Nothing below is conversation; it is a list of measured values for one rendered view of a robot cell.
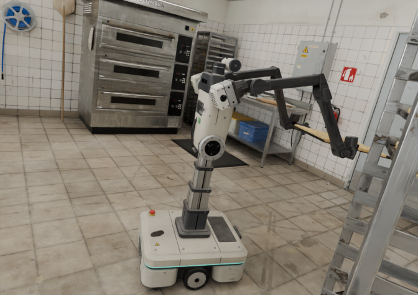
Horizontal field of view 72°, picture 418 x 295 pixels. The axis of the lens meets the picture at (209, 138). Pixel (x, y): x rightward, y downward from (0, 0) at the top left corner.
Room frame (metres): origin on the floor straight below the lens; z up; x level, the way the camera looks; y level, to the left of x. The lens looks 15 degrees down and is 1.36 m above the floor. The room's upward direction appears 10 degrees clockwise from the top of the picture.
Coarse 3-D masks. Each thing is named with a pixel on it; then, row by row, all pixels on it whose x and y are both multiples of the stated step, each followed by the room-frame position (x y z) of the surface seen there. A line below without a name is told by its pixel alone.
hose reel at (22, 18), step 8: (8, 8) 4.19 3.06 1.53; (16, 8) 4.18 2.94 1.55; (24, 8) 4.24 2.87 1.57; (8, 16) 4.11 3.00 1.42; (16, 16) 4.16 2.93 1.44; (24, 16) 4.22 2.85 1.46; (32, 16) 4.28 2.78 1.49; (8, 24) 4.11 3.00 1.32; (16, 24) 4.16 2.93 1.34; (24, 24) 4.23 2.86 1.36; (32, 24) 4.36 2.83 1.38
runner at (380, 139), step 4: (376, 132) 0.81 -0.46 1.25; (376, 136) 0.81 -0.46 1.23; (380, 136) 0.80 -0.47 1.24; (384, 136) 0.80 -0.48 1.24; (388, 136) 0.80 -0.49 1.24; (392, 136) 0.79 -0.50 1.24; (376, 140) 0.81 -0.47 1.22; (380, 140) 0.80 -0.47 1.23; (384, 140) 0.80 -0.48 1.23; (388, 140) 0.79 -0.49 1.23; (392, 140) 0.79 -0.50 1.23; (396, 140) 0.79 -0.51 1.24; (380, 144) 0.78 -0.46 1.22; (384, 144) 0.79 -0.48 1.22
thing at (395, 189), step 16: (416, 96) 0.42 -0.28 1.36; (416, 112) 0.40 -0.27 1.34; (416, 128) 0.40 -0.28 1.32; (400, 144) 0.41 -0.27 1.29; (416, 144) 0.40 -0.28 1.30; (400, 160) 0.40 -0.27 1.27; (416, 160) 0.39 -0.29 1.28; (400, 176) 0.40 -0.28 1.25; (384, 192) 0.40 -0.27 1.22; (400, 192) 0.40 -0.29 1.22; (384, 208) 0.40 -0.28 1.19; (400, 208) 0.39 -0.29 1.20; (384, 224) 0.40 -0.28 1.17; (368, 240) 0.40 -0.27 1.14; (384, 240) 0.39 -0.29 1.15; (368, 256) 0.40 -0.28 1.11; (352, 272) 0.42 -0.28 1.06; (368, 272) 0.40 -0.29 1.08; (352, 288) 0.40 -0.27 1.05; (368, 288) 0.39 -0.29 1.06
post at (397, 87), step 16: (416, 16) 0.81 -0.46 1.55; (416, 48) 0.80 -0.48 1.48; (400, 64) 0.81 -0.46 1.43; (400, 80) 0.81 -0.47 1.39; (400, 96) 0.80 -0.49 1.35; (384, 112) 0.81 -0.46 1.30; (384, 128) 0.80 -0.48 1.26; (368, 160) 0.81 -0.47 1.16; (368, 176) 0.80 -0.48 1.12; (352, 208) 0.81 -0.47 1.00; (336, 256) 0.81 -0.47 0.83
